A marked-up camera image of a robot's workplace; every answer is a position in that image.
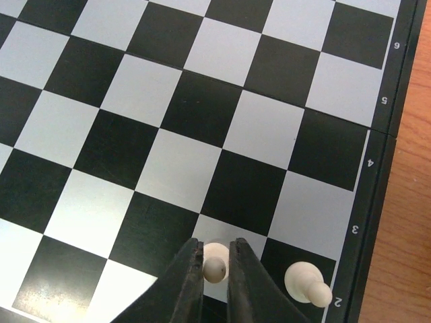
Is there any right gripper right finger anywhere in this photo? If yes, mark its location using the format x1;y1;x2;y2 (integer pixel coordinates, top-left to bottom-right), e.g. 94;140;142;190
227;238;310;323

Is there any white pawn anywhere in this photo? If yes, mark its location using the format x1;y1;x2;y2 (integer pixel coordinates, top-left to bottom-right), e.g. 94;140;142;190
203;240;230;284
284;261;333;308

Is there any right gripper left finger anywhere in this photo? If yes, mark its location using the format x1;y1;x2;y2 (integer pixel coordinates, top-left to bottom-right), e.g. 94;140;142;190
113;238;204;323

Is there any black and white chessboard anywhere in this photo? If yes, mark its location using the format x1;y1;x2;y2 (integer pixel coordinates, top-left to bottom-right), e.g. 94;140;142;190
1;1;426;322

